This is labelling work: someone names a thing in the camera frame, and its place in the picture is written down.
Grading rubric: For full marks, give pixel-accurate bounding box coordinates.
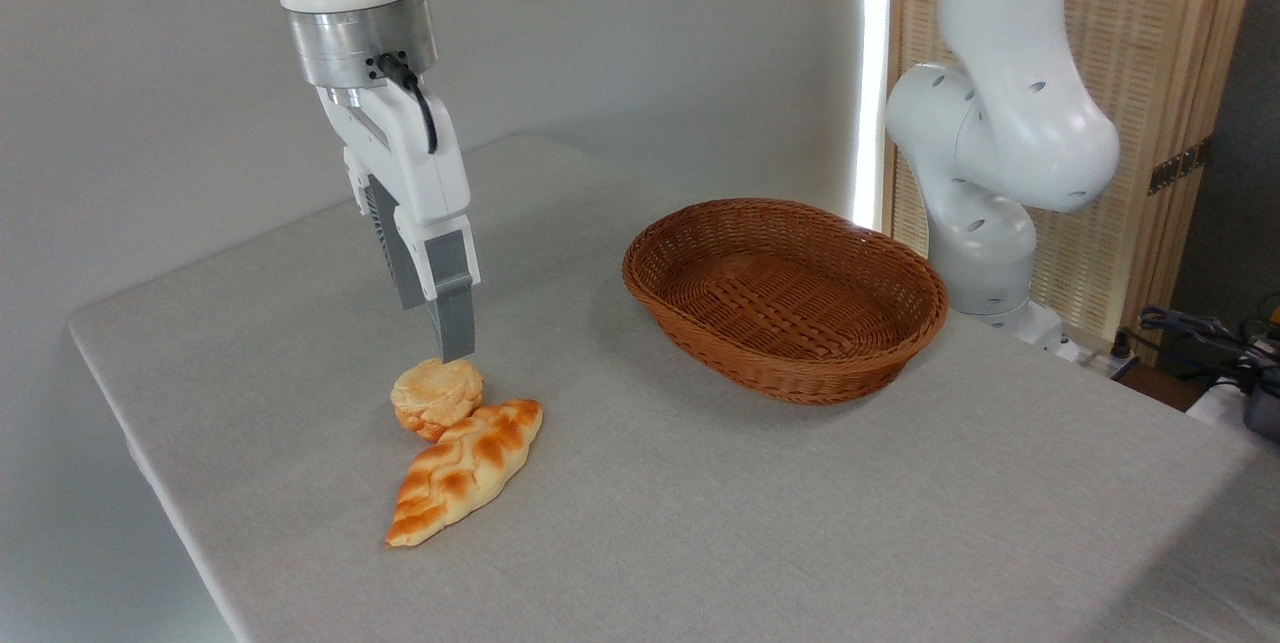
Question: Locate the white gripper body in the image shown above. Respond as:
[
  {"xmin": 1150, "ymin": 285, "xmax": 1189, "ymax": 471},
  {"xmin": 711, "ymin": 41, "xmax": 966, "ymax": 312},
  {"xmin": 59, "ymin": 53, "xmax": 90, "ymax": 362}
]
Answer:
[{"xmin": 315, "ymin": 78, "xmax": 474, "ymax": 227}]

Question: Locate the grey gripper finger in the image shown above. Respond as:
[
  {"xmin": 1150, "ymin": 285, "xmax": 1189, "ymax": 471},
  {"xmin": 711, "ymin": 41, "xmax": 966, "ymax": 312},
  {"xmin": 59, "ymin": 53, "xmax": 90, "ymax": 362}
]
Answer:
[
  {"xmin": 342, "ymin": 145, "xmax": 429, "ymax": 313},
  {"xmin": 394, "ymin": 211, "xmax": 482, "ymax": 365}
]

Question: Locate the round golden bread bun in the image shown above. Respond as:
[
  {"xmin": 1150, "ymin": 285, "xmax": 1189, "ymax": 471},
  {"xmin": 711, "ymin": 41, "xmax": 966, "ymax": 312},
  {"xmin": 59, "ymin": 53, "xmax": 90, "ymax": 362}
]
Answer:
[{"xmin": 390, "ymin": 357, "xmax": 486, "ymax": 443}]

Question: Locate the long braided bread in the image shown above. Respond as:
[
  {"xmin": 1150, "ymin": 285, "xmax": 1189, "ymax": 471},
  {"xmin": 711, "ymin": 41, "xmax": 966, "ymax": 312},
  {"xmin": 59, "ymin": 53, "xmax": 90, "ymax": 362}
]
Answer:
[{"xmin": 385, "ymin": 397, "xmax": 545, "ymax": 550}]

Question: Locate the brown wicker oval basket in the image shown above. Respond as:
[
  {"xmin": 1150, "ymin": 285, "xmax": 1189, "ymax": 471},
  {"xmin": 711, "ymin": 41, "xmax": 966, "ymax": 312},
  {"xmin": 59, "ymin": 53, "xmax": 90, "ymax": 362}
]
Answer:
[{"xmin": 621, "ymin": 197, "xmax": 950, "ymax": 408}]

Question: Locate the grey tablecloth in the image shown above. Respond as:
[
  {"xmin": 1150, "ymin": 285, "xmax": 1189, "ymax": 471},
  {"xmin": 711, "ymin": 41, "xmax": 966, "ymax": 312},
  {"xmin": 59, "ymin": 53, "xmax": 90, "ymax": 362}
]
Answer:
[{"xmin": 67, "ymin": 132, "xmax": 1280, "ymax": 643}]

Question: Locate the white power strip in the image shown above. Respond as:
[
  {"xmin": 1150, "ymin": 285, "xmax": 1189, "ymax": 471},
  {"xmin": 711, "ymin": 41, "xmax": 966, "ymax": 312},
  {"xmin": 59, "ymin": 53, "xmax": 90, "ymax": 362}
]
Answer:
[{"xmin": 1078, "ymin": 343, "xmax": 1138, "ymax": 381}]

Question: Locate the dark metal screen hinge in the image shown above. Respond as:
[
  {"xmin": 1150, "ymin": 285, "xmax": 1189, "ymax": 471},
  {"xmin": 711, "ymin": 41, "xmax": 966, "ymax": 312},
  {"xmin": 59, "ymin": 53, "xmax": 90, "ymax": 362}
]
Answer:
[{"xmin": 1147, "ymin": 135, "xmax": 1214, "ymax": 197}]

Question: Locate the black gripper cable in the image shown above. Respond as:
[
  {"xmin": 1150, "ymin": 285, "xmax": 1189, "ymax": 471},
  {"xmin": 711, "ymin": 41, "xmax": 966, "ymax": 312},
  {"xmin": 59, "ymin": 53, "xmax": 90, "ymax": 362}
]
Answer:
[{"xmin": 374, "ymin": 52, "xmax": 440, "ymax": 155}]

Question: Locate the black cable bundle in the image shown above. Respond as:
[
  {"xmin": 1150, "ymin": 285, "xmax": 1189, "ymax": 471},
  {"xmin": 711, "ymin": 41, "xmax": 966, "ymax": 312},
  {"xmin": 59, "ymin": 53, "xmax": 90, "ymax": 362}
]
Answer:
[{"xmin": 1138, "ymin": 305, "xmax": 1280, "ymax": 376}]

